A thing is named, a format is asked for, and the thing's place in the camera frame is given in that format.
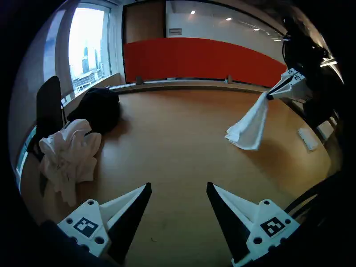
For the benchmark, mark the red desk screen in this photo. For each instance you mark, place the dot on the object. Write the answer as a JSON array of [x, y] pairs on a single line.
[[200, 59]]

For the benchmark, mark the heap of black towels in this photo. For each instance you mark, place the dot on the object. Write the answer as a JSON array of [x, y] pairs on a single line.
[[97, 111]]

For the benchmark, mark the folded white towel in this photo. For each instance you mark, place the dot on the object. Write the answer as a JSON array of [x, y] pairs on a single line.
[[307, 139]]

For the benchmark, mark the white towel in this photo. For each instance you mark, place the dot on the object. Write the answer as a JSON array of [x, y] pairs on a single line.
[[307, 139], [251, 128]]

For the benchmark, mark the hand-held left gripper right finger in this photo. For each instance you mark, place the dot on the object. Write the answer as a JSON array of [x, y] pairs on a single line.
[[258, 219]]

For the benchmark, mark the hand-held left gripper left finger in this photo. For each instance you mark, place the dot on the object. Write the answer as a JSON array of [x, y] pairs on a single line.
[[91, 214]]

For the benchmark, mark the heap of white towels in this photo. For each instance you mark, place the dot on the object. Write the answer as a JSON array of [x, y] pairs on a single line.
[[69, 155]]

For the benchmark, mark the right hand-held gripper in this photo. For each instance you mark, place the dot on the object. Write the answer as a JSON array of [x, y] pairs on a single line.
[[304, 47]]

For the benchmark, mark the black office chair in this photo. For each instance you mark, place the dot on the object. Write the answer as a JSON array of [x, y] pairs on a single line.
[[49, 105]]

